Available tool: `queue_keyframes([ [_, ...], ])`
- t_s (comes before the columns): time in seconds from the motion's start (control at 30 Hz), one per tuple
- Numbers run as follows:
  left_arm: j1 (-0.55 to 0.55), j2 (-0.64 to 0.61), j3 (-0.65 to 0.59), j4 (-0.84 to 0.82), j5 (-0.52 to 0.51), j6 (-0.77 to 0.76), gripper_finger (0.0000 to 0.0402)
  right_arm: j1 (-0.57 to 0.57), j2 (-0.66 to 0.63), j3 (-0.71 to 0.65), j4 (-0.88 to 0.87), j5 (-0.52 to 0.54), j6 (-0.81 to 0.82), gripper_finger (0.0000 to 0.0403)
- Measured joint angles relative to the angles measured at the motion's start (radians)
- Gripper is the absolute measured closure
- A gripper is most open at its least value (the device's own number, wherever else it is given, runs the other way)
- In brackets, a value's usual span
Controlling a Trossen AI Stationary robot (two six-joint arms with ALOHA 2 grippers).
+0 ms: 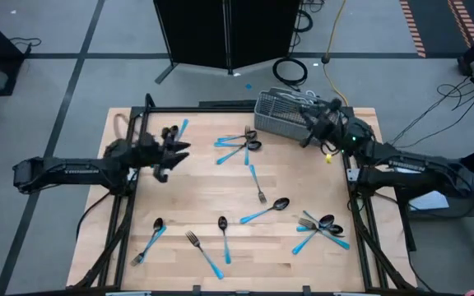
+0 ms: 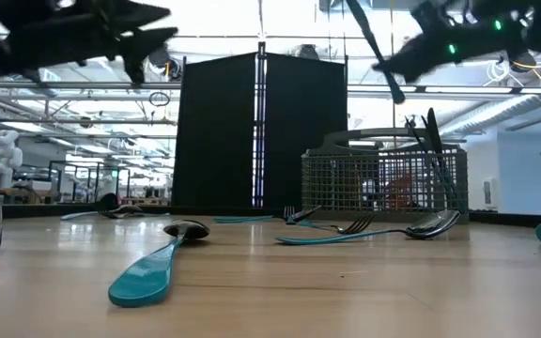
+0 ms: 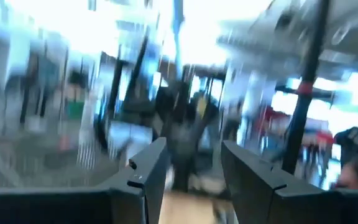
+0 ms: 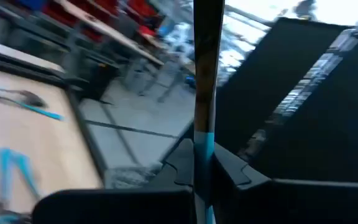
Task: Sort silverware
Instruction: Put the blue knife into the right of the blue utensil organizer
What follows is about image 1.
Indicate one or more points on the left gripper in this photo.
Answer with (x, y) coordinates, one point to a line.
(154, 150)

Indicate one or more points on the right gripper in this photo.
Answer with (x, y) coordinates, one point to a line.
(325, 121)

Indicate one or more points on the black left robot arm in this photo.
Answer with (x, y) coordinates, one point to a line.
(76, 170)

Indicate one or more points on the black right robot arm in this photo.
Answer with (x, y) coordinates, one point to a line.
(410, 164)

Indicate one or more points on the yellow tape tag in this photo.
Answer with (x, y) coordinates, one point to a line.
(328, 158)

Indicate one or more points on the grey plastic cutlery basket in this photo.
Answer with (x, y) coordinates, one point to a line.
(278, 119)

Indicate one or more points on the black folding partition screen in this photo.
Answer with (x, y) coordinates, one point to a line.
(196, 33)

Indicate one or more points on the white paper sheet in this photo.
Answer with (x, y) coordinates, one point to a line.
(430, 202)

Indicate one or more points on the black orange-striped floor mat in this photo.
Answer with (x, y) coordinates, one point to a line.
(438, 24)

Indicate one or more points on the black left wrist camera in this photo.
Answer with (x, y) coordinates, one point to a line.
(160, 173)

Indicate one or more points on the black aluminium table frame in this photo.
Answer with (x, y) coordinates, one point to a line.
(204, 109)

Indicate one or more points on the silver mounting bracket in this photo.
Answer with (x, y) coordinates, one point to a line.
(352, 174)

